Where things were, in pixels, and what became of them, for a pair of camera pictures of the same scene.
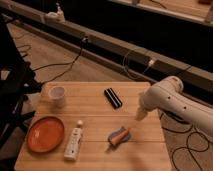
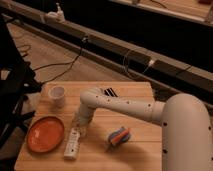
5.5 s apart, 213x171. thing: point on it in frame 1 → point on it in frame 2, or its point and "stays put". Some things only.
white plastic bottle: [72, 147] stays put
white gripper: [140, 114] → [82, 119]
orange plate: [45, 134] stays put
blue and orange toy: [119, 136] stays put
